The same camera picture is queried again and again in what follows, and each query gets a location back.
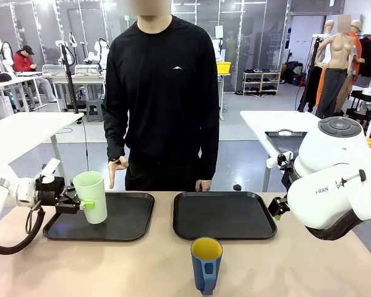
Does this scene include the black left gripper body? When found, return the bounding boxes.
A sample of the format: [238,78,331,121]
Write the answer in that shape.
[35,175,66,207]

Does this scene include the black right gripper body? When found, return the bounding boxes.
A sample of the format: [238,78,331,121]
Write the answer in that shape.
[281,168,299,199]

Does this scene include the pale green plastic cup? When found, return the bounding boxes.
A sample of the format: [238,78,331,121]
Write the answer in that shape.
[72,170,108,225]

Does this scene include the person's left forearm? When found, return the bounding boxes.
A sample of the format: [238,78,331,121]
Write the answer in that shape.
[200,123,220,181]

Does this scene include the person's right forearm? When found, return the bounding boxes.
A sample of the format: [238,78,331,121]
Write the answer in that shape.
[105,123,131,162]

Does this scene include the person's right hand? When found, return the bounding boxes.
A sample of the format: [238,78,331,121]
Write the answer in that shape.
[107,156,130,190]

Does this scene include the person's left hand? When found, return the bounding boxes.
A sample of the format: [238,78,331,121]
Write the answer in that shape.
[195,179,213,193]

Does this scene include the black plastic tray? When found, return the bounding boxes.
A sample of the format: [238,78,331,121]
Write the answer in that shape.
[43,191,155,243]
[173,191,278,241]

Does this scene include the white side table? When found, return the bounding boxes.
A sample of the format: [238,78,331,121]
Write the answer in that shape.
[0,111,85,179]
[240,110,371,193]

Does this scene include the grey plastic stool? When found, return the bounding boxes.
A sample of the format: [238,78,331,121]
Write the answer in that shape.
[85,99,104,123]

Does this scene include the blue mug yellow inside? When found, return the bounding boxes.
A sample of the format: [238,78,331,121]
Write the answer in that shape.
[190,236,223,296]

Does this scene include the hanging black trousers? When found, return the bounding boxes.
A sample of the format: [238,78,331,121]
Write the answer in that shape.
[297,37,324,113]

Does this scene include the black utility cart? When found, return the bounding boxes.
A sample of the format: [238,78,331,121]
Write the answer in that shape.
[336,88,371,131]

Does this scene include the wooden shoe rack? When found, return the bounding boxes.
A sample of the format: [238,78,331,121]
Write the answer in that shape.
[242,69,281,96]

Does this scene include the blue bags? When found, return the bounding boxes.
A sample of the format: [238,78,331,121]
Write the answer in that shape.
[281,60,304,87]

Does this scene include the white background desk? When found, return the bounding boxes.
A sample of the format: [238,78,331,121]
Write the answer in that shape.
[0,75,45,113]

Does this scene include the white background workbench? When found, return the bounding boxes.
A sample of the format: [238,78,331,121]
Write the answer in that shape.
[50,73,107,113]

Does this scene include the black tripod stand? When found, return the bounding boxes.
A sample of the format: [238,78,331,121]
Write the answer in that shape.
[58,43,85,125]

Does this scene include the clear plastic container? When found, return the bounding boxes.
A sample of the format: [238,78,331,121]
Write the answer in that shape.
[74,64,101,77]
[41,64,66,78]

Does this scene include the person in black shirt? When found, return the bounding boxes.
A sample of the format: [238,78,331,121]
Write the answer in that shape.
[101,0,221,192]

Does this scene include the seated person red jacket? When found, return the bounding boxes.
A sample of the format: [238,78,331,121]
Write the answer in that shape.
[12,45,58,103]

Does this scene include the bare mannequin grey trousers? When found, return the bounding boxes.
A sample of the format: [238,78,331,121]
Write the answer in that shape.
[314,15,357,119]

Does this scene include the mannequin with hat orange clothes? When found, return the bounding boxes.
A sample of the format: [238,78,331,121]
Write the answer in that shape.
[348,19,366,82]

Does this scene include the white mannequin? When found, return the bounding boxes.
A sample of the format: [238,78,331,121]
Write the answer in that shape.
[322,19,336,69]

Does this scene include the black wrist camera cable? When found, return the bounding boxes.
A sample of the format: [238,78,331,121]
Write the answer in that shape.
[276,153,296,171]

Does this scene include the black tray with handle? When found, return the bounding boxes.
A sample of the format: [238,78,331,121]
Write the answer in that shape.
[264,129,308,154]

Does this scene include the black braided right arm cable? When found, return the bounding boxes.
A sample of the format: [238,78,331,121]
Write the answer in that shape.
[304,209,364,242]

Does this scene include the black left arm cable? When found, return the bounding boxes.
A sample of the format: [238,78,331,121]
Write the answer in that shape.
[0,204,46,256]

